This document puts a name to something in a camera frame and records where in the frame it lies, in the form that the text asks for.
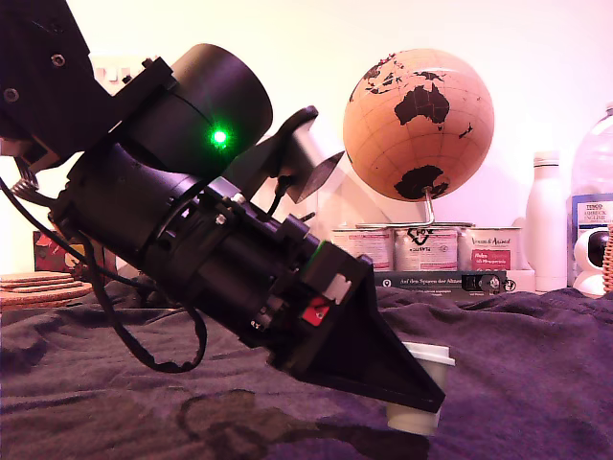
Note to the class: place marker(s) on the small white round camera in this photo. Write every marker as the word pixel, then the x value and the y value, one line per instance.
pixel 587 285

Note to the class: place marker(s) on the cork globe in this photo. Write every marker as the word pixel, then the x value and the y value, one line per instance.
pixel 417 134

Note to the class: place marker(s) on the metal globe stand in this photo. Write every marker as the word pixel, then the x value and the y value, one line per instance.
pixel 430 206

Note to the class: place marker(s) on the square cork coaster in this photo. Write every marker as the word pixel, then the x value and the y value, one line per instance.
pixel 33 283
pixel 48 288
pixel 33 276

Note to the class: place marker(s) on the white light switch plate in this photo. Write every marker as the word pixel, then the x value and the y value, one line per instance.
pixel 107 67

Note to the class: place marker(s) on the dark grey cloth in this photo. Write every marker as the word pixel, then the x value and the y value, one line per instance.
pixel 479 383

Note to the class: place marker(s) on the floral dark tissue box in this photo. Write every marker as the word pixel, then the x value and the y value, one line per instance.
pixel 43 249

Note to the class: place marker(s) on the large clear water bottle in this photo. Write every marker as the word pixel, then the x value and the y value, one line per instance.
pixel 594 153

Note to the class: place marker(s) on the white tin black arrow symbol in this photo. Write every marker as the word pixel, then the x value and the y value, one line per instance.
pixel 424 249

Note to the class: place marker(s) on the white metal bottle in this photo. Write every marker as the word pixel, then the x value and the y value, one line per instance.
pixel 546 230

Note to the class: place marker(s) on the round cork trivet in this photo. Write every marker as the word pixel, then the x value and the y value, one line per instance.
pixel 48 296
pixel 29 305

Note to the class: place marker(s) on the wicker basket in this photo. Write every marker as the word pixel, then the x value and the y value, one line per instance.
pixel 608 259

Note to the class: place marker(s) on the white tin pink text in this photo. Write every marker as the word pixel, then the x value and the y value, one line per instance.
pixel 369 244

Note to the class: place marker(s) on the white tin red label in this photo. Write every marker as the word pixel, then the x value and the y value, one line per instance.
pixel 489 249

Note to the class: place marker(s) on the white coffee capsule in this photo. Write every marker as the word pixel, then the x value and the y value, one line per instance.
pixel 412 421

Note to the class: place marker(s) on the black printed flat box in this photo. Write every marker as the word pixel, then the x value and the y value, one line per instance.
pixel 431 283

